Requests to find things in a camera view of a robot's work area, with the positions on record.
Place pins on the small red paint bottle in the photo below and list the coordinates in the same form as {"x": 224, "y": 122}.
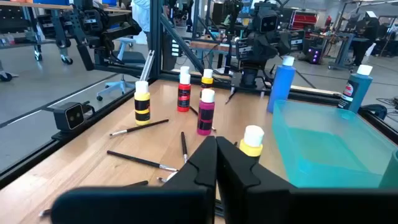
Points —
{"x": 184, "y": 95}

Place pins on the wheeled background workbench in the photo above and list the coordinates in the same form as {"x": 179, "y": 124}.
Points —
{"x": 57, "y": 28}

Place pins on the large blue paint bottle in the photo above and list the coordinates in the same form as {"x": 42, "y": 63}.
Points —
{"x": 281, "y": 87}

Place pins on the translucent teal plastic bin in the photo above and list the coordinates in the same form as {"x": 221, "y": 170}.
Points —
{"x": 326, "y": 149}

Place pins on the black frame clamp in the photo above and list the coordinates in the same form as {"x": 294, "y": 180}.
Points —
{"x": 374, "y": 110}

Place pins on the small magenta paint bottle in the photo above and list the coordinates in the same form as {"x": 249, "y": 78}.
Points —
{"x": 206, "y": 115}

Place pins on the silver frame bracket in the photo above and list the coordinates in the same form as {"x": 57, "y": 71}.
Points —
{"x": 146, "y": 67}

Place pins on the pale blue office chair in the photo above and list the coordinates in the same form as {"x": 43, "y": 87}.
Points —
{"x": 127, "y": 57}

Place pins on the black aluminium rig frame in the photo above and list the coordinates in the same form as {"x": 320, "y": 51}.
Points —
{"x": 155, "y": 46}

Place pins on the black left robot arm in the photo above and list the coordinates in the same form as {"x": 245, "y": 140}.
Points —
{"x": 248, "y": 77}

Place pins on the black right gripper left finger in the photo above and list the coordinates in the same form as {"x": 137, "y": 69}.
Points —
{"x": 186, "y": 202}

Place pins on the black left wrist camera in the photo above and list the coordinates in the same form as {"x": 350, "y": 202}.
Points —
{"x": 269, "y": 23}

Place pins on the red storage bin rack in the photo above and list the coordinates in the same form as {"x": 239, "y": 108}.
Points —
{"x": 303, "y": 20}

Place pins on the small orange paint bottle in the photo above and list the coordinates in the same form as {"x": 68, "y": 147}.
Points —
{"x": 207, "y": 80}

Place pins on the large teal paint bottle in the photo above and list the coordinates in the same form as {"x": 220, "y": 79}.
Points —
{"x": 356, "y": 90}

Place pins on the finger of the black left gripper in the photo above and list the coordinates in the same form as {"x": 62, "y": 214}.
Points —
{"x": 276, "y": 46}
{"x": 262, "y": 46}

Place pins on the background black robot arm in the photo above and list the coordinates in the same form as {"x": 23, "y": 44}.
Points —
{"x": 102, "y": 28}

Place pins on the yellow paint bottle black label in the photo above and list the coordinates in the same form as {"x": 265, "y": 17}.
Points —
{"x": 252, "y": 137}
{"x": 142, "y": 104}

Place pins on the person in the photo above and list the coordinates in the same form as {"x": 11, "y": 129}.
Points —
{"x": 365, "y": 37}
{"x": 141, "y": 18}

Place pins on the black table-level camera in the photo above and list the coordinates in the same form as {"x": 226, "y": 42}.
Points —
{"x": 66, "y": 116}

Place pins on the wooden background workbench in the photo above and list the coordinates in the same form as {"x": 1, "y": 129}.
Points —
{"x": 208, "y": 46}

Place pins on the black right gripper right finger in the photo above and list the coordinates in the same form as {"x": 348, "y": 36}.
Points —
{"x": 280, "y": 205}

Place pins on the computer with purple lights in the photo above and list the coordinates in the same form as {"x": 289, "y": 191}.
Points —
{"x": 314, "y": 54}

